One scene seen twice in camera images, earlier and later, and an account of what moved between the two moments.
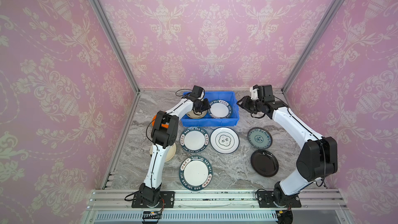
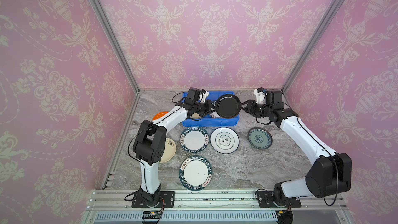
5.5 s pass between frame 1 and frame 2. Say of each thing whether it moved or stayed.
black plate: moved
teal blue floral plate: stayed
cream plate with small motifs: stayed
